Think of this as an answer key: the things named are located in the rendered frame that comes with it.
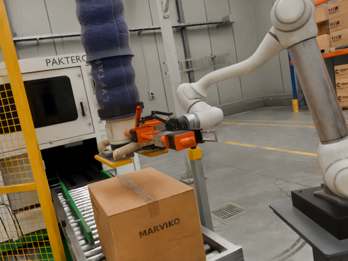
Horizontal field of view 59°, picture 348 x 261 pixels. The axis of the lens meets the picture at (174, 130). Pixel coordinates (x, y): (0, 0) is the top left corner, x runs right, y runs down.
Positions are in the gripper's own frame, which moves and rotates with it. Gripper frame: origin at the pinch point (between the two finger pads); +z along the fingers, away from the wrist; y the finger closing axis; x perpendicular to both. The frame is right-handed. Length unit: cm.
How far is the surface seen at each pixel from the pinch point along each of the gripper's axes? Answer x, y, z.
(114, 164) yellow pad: 9.7, 11.4, 13.1
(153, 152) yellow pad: 10.3, 11.1, -6.6
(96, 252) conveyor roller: 56, 70, 23
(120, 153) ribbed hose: 7.8, 6.8, 9.8
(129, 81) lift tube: 17.8, -24.1, -4.7
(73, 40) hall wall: 865, -213, -162
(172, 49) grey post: 268, -71, -168
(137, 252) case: -4, 48, 15
